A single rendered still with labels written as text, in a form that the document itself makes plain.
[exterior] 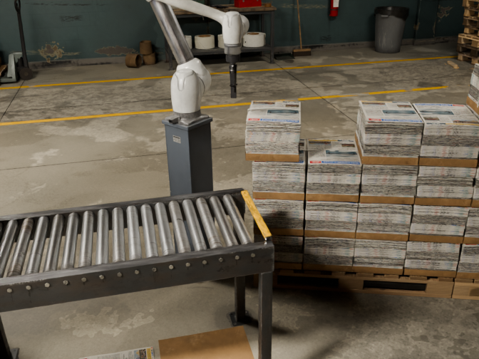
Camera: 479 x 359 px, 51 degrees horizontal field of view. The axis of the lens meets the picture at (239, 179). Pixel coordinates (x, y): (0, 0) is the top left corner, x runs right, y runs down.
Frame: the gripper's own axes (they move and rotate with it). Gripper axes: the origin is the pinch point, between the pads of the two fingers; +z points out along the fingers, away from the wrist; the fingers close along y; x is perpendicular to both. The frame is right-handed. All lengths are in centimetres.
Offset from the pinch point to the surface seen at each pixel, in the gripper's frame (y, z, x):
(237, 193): -50, 36, -7
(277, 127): -19.7, 13.2, -25.1
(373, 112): -2, 9, -75
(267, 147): -18.6, 24.5, -20.0
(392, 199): -19, 53, -87
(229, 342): -67, 116, -4
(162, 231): -89, 36, 20
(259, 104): 9.1, 9.7, -13.6
